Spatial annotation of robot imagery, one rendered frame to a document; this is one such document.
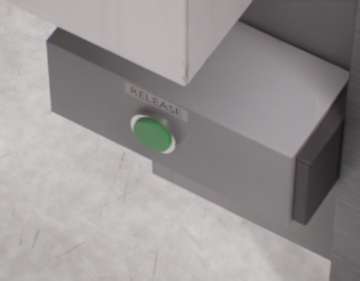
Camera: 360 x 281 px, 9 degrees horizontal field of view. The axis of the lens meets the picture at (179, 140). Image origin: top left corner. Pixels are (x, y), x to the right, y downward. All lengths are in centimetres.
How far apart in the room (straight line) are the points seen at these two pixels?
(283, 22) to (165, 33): 24
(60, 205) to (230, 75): 141
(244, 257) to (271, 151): 138
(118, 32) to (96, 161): 163
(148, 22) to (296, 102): 23
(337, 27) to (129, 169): 146
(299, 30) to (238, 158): 10
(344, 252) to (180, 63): 35
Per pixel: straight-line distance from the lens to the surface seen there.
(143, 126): 150
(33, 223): 286
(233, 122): 146
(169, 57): 128
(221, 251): 283
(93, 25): 130
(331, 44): 148
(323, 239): 166
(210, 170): 151
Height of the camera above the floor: 234
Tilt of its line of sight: 53 degrees down
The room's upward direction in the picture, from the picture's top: straight up
